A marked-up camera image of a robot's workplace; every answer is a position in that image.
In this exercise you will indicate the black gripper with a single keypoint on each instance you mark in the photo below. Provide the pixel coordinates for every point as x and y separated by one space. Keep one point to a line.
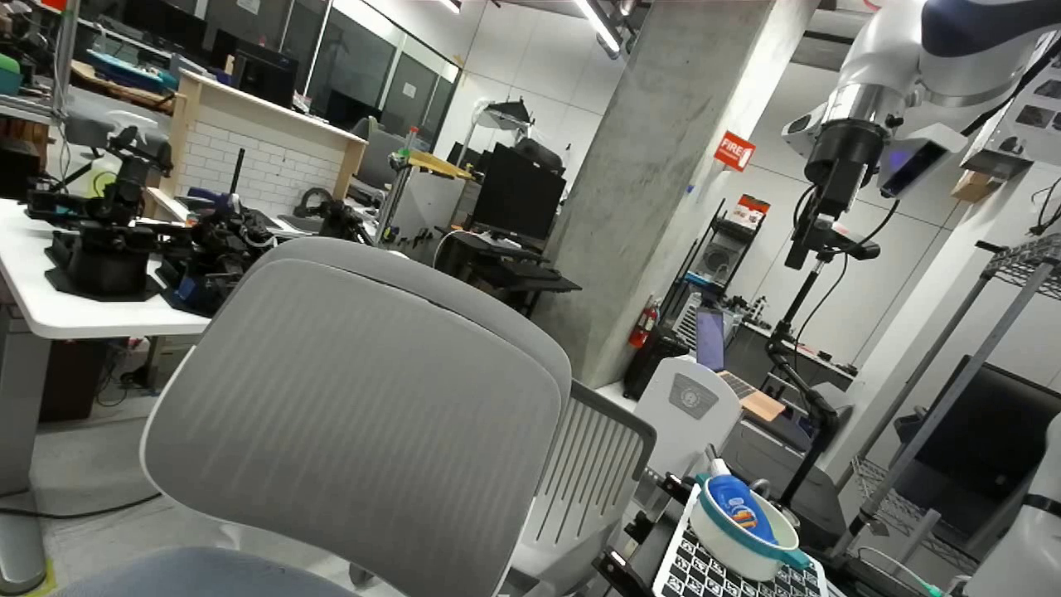
845 151

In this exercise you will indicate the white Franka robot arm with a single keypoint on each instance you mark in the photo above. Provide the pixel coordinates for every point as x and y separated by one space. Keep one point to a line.
884 67

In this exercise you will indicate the grey mesh back office chair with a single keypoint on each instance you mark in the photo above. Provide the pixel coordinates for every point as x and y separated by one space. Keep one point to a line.
352 419

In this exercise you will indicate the red shelf label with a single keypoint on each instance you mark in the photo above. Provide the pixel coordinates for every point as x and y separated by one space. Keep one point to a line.
755 207

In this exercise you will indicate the purple container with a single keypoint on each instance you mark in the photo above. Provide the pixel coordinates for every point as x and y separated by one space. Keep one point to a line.
709 338

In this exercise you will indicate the brown cardboard box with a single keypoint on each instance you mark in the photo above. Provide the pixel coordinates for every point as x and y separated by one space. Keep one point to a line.
762 407

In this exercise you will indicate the red fire extinguisher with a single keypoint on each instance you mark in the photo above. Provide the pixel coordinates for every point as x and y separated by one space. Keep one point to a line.
640 329

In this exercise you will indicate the white plastic jug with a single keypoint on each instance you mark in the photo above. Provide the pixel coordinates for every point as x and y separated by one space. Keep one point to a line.
683 415

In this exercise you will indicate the black flat screen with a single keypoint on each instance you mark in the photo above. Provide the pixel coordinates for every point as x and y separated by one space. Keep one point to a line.
983 443

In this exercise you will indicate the ceiling light strip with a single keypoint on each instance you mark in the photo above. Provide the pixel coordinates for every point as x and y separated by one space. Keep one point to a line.
598 28

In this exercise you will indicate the blue bottle white cap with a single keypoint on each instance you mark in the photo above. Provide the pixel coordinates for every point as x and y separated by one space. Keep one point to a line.
729 498

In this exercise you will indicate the black machine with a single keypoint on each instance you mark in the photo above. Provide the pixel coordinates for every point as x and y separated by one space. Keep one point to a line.
515 195

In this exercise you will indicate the black desk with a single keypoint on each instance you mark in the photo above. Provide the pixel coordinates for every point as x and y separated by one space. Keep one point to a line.
508 270

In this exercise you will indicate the white bowl teal rim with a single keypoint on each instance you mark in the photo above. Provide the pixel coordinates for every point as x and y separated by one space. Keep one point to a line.
729 549

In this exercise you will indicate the white cabinet yellow top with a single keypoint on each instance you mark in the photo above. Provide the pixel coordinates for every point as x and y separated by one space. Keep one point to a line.
424 204

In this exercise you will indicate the dark glass partition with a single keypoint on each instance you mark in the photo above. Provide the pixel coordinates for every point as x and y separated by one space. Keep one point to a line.
352 61

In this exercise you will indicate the white tiled wooden box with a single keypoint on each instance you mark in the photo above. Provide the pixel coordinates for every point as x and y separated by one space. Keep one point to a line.
266 166

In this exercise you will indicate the black mechanical gadget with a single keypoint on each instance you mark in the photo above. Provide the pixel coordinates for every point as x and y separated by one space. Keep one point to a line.
219 251

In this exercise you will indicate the cluttered storage shelf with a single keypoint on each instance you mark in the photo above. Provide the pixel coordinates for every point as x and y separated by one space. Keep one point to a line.
120 61

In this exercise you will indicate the white work table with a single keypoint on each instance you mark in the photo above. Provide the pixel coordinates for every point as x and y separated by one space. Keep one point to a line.
67 318

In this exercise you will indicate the black stereo camera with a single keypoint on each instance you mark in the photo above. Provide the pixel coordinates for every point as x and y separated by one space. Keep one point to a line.
857 248

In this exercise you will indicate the red wall sign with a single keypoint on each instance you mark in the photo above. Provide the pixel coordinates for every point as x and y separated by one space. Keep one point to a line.
732 151

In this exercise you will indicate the brown wall box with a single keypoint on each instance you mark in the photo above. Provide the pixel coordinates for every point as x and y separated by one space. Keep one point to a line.
980 184

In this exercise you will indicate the black camera tripod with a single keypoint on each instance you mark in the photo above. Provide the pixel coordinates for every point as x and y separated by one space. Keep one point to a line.
818 419

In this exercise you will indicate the black camera rig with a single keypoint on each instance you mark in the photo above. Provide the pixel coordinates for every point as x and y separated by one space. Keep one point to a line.
104 259

